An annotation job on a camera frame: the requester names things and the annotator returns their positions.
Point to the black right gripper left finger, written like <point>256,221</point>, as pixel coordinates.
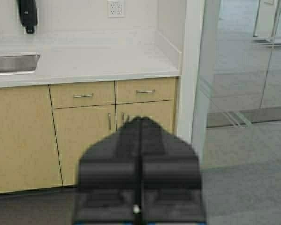
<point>106,179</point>

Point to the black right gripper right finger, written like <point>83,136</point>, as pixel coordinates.
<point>172,181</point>

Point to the left wooden cabinet door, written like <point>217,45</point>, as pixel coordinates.
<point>76,130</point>

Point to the wooden cabinet door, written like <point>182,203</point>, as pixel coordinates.
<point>161,112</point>
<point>76,130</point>

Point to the right wooden cabinet door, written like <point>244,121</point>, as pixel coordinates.
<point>161,112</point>

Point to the right wooden drawer front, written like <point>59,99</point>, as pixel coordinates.
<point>145,90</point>

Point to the wooden drawer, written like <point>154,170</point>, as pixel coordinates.
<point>145,90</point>
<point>82,94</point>

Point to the large wooden cabinet panel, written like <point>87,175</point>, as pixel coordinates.
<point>28,150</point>

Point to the left wooden drawer front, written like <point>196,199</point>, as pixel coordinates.
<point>82,94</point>

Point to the glass partition wall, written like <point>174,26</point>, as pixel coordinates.
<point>238,99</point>

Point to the stainless steel wall sink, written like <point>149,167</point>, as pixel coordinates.
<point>19,64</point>

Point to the white wall power outlet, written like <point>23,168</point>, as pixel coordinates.
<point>116,8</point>

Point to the black wall soap dispenser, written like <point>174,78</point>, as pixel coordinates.
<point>28,15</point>

